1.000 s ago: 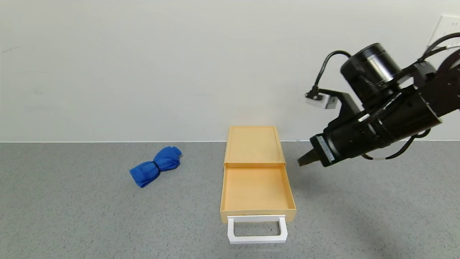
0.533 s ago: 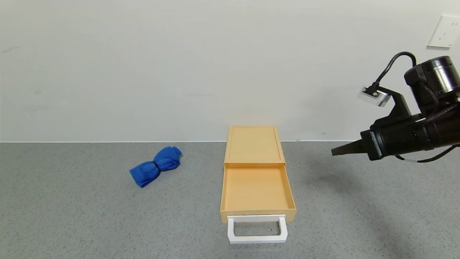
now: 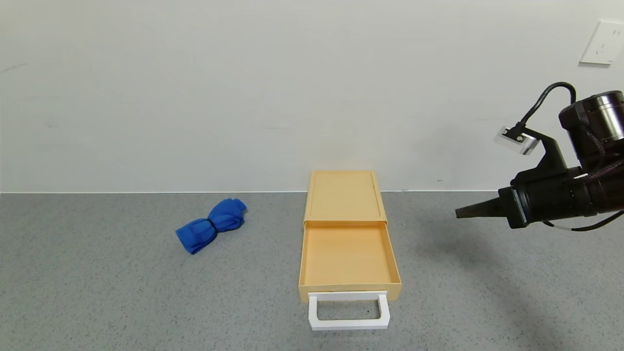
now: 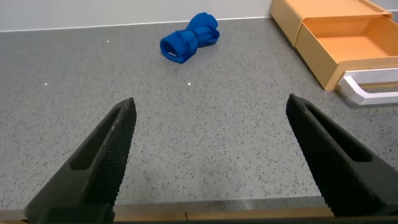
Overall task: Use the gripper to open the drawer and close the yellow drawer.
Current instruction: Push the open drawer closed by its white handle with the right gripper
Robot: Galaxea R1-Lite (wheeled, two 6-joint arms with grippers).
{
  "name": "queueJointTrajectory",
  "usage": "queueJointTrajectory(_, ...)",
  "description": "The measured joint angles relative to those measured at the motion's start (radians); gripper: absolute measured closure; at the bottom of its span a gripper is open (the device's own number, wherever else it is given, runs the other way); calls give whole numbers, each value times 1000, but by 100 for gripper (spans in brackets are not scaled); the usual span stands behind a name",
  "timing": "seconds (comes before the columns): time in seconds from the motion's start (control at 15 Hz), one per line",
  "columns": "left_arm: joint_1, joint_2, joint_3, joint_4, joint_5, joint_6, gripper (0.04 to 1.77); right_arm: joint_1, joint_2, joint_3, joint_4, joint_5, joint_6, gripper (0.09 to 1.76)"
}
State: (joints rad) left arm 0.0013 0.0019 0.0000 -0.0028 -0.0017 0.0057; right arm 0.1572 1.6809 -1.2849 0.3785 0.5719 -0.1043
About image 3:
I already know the yellow drawer cabinet housing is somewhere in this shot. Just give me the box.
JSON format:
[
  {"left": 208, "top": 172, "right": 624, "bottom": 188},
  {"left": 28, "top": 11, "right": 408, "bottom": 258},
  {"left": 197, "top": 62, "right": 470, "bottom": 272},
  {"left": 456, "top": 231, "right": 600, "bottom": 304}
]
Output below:
[{"left": 304, "top": 170, "right": 388, "bottom": 226}]

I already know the black braided cable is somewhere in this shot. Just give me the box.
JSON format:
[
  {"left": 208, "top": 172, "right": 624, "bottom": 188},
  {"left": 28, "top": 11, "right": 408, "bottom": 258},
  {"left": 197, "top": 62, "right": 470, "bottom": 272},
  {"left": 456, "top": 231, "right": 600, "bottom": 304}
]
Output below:
[{"left": 583, "top": 128, "right": 624, "bottom": 183}]

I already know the yellow drawer with white handle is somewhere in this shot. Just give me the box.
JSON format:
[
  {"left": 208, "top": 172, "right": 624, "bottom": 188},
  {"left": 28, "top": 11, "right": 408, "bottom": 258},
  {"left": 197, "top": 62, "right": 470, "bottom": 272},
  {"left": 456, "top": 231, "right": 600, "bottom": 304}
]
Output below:
[{"left": 298, "top": 220, "right": 403, "bottom": 331}]

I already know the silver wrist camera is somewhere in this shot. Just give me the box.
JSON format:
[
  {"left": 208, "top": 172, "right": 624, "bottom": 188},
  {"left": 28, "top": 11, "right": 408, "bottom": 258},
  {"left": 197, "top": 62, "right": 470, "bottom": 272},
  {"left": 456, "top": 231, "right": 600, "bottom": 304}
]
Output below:
[{"left": 495, "top": 125, "right": 539, "bottom": 156}]

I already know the white wall socket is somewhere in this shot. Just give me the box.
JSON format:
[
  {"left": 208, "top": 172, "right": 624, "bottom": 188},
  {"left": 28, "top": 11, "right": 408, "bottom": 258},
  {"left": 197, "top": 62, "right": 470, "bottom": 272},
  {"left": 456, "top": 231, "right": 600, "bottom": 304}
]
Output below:
[{"left": 579, "top": 20, "right": 624, "bottom": 65}]

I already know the blue rolled cloth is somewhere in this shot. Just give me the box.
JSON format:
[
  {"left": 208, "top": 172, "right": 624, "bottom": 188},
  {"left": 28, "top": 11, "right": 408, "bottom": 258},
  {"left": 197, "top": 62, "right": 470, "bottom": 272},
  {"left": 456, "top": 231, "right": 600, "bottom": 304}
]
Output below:
[{"left": 175, "top": 198, "right": 247, "bottom": 255}]

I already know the black camera cable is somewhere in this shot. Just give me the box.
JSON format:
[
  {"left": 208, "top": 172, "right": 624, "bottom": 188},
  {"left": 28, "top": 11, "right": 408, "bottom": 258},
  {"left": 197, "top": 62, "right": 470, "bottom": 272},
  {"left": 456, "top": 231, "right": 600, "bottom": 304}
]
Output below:
[{"left": 519, "top": 82, "right": 578, "bottom": 130}]

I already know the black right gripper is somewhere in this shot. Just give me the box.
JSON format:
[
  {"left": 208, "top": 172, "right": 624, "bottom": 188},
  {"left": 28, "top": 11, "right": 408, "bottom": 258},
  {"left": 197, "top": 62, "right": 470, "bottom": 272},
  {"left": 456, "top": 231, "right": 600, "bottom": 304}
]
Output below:
[{"left": 455, "top": 167, "right": 594, "bottom": 230}]

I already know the black camera bracket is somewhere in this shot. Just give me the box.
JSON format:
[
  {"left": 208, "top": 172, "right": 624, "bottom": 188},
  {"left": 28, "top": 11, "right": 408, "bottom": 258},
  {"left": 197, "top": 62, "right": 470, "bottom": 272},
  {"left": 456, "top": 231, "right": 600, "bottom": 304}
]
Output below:
[{"left": 511, "top": 128, "right": 581, "bottom": 185}]

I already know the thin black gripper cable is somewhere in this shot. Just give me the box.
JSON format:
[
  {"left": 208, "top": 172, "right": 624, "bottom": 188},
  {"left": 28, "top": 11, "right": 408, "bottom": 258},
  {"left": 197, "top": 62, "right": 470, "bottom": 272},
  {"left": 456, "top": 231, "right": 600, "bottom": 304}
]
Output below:
[{"left": 542, "top": 211, "right": 624, "bottom": 232}]

